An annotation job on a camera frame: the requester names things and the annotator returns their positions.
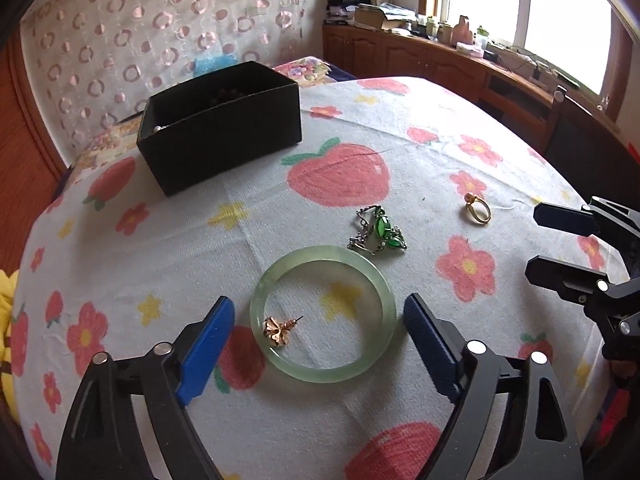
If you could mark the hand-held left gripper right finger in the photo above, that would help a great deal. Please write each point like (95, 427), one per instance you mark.
(430, 345)

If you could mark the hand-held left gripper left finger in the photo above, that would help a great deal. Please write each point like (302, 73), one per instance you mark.
(205, 350)

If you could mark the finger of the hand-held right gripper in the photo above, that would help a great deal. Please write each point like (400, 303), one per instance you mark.
(562, 219)
(562, 277)

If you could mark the pale green jade bangle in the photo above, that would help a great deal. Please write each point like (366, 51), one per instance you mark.
(389, 310)

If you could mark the rose gold flower earring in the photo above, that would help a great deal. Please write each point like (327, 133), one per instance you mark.
(277, 332)

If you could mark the black cardboard box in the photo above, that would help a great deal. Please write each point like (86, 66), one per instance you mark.
(240, 130)

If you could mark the dark chair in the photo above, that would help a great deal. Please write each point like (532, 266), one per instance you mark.
(575, 130)

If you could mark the strawberry print cloth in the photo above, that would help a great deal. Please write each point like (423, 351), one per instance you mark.
(200, 240)

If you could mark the white power strip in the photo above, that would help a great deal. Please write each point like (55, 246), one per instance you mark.
(515, 59)

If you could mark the tissue pack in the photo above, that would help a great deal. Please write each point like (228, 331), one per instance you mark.
(470, 49)

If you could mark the green cap bottle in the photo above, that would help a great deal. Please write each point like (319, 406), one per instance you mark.
(482, 37)

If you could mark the yellow cloth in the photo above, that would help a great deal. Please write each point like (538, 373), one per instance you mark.
(6, 340)

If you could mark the pink bottle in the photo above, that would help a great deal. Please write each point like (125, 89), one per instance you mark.
(463, 30)

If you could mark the wooden cabinet counter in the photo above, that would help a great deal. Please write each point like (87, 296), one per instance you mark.
(400, 55)

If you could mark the brown wooden wardrobe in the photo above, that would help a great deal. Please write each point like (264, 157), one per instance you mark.
(25, 185)

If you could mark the navy blue bed cover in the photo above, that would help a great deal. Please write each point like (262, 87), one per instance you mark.
(340, 74)

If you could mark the blue plastic bag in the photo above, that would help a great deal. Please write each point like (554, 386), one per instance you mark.
(210, 64)

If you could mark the dark clothes pile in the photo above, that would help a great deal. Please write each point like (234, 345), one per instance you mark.
(345, 5)

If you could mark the wooden frame window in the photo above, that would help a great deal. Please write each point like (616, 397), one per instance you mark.
(550, 10)

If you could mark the circle pattern wall curtain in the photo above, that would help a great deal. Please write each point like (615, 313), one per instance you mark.
(125, 20)

